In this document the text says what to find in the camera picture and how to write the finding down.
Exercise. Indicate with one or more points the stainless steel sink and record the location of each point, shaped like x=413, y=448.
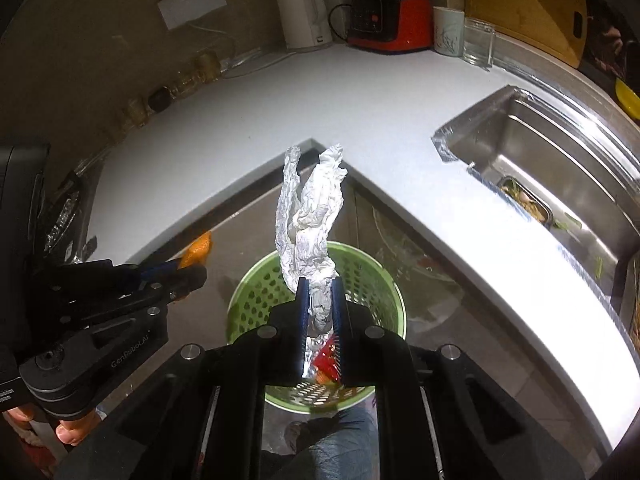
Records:
x=550, y=150

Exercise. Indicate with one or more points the person's left hand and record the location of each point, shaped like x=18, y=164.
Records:
x=75, y=430

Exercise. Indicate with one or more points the black round lid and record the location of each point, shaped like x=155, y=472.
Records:
x=160, y=101

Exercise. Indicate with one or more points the white printed mug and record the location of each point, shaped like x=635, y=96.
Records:
x=447, y=30

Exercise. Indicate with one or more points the person's denim leg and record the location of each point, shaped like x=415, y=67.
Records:
x=340, y=445

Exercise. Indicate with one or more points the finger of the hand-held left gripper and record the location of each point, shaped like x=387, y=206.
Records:
x=185, y=280
x=150, y=272

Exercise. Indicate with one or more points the metal sink strainer basket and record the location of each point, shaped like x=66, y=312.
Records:
x=525, y=200

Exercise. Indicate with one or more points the green perforated waste basket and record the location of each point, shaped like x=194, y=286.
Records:
x=260, y=290

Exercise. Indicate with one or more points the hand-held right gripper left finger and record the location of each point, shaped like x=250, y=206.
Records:
x=301, y=330

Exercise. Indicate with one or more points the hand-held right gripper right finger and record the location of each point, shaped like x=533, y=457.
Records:
x=339, y=330

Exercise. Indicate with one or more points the white foil packet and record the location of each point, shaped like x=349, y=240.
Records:
x=286, y=220

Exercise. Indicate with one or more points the wooden cutting board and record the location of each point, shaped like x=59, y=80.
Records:
x=520, y=0

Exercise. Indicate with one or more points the small clear glass jar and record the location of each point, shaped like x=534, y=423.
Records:
x=182, y=85
x=134, y=112

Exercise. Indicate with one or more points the large red wrapper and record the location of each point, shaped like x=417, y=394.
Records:
x=327, y=360

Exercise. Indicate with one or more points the white electric kettle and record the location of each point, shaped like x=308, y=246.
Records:
x=300, y=10

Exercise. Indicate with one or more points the white wall socket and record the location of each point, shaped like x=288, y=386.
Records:
x=192, y=2

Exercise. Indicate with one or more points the wide orange peel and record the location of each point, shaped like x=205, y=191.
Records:
x=197, y=250

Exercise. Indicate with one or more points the black and red blender base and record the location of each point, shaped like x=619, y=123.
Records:
x=400, y=20

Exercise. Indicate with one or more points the yellow plastic object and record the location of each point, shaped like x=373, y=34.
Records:
x=629, y=100

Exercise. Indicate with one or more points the white tissue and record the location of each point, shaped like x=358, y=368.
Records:
x=315, y=220

